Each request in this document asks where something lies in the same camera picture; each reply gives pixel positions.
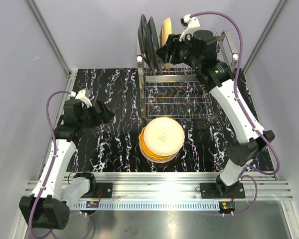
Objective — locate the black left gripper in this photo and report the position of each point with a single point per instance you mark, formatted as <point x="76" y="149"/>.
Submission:
<point x="104" y="116"/>

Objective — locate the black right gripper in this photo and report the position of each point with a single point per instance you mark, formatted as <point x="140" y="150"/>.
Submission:
<point x="172" y="48"/>

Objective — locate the blue glazed plate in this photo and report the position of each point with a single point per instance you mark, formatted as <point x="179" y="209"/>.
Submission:
<point x="153" y="46"/>

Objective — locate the yellow plate with drawing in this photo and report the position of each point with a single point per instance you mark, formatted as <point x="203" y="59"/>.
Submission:
<point x="166" y="30"/>

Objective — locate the dark striped rim plate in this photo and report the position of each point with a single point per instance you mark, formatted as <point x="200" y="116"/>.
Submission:
<point x="142" y="43"/>

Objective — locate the orange polka dot plate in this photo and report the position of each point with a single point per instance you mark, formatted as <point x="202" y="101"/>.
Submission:
<point x="144" y="147"/>

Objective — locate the cream plate with bear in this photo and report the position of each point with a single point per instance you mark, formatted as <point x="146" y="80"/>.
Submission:
<point x="164" y="136"/>

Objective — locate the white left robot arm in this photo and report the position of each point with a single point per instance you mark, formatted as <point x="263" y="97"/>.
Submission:
<point x="48" y="206"/>

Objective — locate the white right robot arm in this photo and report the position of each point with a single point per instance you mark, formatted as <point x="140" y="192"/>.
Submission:
<point x="199" y="51"/>

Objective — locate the pink bottom plate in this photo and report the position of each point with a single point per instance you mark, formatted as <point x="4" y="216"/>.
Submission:
<point x="161" y="161"/>

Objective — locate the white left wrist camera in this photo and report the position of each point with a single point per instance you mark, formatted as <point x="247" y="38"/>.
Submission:
<point x="83" y="96"/>

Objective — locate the steel wire dish rack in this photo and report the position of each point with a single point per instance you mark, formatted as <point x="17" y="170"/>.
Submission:
<point x="173" y="92"/>

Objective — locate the aluminium front rail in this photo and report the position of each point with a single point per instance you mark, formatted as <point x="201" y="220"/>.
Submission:
<point x="183" y="186"/>

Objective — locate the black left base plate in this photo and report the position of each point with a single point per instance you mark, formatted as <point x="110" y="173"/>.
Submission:
<point x="104" y="188"/>

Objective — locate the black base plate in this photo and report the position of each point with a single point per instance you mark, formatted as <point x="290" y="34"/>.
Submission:
<point x="104" y="188"/>
<point x="210" y="191"/>

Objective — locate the slotted cable duct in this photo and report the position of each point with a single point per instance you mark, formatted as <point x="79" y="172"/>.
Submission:
<point x="147" y="206"/>

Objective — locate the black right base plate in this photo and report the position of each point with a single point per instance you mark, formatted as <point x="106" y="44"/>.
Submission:
<point x="210" y="191"/>

